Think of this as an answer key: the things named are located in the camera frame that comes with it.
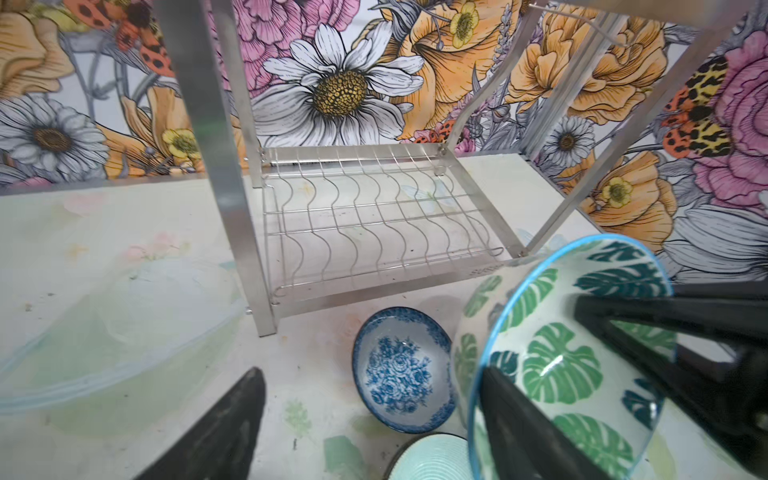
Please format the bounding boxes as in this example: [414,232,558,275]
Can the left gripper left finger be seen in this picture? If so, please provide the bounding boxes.
[138,367,266,479]

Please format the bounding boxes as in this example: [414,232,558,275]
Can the green leaf pattern bowl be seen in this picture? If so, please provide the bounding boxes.
[451,234,673,479]

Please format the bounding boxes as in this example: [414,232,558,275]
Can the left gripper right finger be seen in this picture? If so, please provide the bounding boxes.
[479,367,608,479]

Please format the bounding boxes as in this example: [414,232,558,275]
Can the steel two-tier dish rack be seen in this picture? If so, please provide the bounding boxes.
[153,1,757,336]

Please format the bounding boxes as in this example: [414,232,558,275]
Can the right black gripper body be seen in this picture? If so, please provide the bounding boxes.
[574,281,767,474]

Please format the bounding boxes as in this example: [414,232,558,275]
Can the mint green bowl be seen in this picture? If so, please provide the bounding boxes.
[384,433,473,480]

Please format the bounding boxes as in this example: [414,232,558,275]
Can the blue floral bowl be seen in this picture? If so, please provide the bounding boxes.
[351,306,456,434]

